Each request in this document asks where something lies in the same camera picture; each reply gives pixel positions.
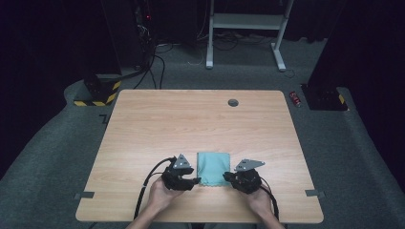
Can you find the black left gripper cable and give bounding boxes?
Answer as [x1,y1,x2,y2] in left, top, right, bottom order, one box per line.
[133,156,177,220]

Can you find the person's left hand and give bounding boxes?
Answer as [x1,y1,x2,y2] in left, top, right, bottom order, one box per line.
[147,176,177,215]

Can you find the black floor cables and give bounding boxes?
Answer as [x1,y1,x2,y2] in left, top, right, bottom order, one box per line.
[133,42,175,91]

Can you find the person's right hand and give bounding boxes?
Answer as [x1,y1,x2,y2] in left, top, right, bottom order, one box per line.
[246,187,275,221]

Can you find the teal cloth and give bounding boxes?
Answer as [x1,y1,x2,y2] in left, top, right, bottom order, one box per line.
[196,152,231,187]

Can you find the black yellow striped stand base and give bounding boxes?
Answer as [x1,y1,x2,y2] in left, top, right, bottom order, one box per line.
[74,77,122,108]

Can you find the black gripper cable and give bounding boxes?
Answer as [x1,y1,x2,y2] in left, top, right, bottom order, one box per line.
[133,156,177,220]
[259,177,281,221]

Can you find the red can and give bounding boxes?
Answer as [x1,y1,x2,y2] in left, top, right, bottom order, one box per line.
[288,91,303,108]

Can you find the dark equipment rack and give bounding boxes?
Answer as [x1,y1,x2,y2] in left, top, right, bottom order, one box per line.
[133,0,158,70]

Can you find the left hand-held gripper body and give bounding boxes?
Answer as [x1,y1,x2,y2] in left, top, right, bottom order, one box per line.
[161,154,193,192]

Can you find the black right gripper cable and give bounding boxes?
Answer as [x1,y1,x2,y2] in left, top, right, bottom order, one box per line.
[259,177,281,221]

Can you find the grey tape strip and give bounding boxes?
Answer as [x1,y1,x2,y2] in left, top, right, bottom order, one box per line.
[305,189,326,198]
[74,191,96,200]

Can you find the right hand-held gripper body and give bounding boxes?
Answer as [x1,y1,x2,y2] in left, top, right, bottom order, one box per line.
[233,158,266,195]

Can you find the white metal stand frame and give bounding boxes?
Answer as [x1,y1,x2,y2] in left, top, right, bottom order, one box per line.
[205,0,295,73]

